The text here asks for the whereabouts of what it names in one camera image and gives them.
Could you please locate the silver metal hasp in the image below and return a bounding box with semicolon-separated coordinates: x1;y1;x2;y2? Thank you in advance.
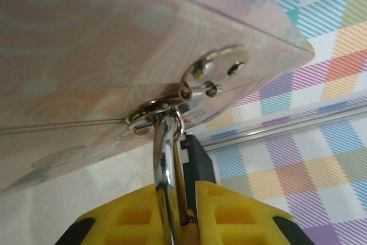
125;44;249;137

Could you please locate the chrome shackle brass padlock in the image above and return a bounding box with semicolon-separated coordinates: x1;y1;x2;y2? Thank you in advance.
151;109;201;245

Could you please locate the pink patterned board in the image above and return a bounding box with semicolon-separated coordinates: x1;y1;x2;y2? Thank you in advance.
0;0;316;197

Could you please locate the thin silver key ring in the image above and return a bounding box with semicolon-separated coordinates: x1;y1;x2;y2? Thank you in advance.
173;108;186;142

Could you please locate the black headed key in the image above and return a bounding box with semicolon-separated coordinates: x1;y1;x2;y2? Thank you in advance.
182;132;217;192

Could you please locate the aluminium frame bar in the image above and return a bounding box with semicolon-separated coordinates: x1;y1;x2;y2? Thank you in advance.
197;91;367;153

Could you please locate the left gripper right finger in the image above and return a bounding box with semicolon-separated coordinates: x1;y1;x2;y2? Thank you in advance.
195;180;306;245

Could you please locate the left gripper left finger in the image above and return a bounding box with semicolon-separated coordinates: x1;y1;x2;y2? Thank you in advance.
56;184;167;245

